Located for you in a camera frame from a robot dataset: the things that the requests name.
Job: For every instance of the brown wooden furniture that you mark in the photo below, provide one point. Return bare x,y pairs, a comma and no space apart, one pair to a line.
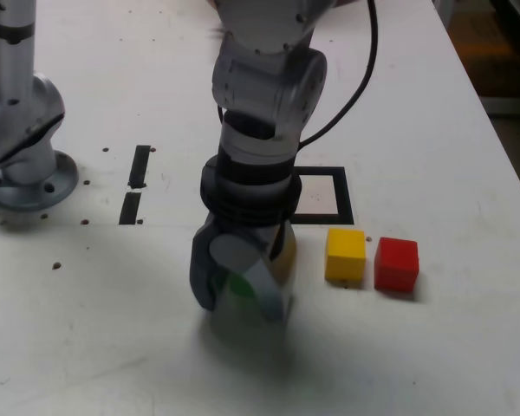
494,43

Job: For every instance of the black tape strip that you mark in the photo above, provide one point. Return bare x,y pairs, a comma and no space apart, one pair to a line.
139,167

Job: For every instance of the red cube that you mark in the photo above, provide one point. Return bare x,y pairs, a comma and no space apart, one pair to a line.
396,266

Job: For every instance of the black tape square outline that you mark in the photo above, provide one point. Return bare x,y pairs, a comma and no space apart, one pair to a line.
344,195

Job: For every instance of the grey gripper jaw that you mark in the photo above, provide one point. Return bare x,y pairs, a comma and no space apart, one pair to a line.
201,268
236,253

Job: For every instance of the green cube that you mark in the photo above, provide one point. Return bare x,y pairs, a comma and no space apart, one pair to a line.
240,286

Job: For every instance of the yellow cube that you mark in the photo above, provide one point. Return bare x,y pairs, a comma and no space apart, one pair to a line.
344,260

